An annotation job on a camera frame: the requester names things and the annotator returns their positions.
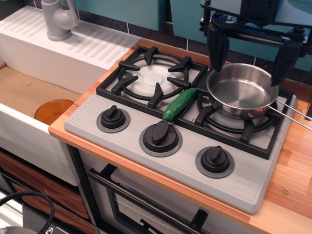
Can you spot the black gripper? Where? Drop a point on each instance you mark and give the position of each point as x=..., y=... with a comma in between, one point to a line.
x=276, y=21

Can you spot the stainless steel pan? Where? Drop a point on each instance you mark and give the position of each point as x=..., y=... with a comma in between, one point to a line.
x=243, y=91

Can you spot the green toy pickle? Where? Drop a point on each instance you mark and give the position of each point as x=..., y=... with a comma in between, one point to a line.
x=178, y=104

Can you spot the grey toy stove top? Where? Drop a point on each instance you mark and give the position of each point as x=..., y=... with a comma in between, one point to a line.
x=244, y=188

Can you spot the black right stove knob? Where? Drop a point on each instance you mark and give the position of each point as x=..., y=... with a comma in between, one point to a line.
x=215, y=162

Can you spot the black stove knob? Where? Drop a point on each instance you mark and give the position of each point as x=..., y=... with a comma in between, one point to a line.
x=160, y=140
x=215, y=162
x=113, y=120

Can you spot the black middle stove knob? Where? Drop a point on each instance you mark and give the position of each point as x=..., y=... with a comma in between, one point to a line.
x=160, y=140

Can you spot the black left stove knob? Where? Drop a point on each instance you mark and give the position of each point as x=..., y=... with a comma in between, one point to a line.
x=113, y=120

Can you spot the black right burner grate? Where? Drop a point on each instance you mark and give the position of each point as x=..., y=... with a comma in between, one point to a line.
x=262, y=136

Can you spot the black burner grate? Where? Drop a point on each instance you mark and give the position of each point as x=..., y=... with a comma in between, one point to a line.
x=262, y=136
x=149, y=80

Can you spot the black left burner grate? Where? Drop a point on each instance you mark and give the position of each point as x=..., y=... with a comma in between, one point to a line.
x=149, y=80

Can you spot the grey toy faucet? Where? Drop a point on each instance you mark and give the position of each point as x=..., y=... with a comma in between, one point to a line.
x=59, y=22

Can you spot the orange plastic plate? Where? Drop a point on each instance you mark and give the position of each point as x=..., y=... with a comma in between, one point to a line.
x=50, y=111

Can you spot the white toy sink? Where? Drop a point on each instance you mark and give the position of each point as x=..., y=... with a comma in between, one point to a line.
x=35, y=70

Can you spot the wooden drawer front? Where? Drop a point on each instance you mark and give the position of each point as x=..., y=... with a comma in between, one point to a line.
x=70, y=209

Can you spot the black oven door handle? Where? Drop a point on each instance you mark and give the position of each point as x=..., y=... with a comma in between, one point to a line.
x=104, y=178

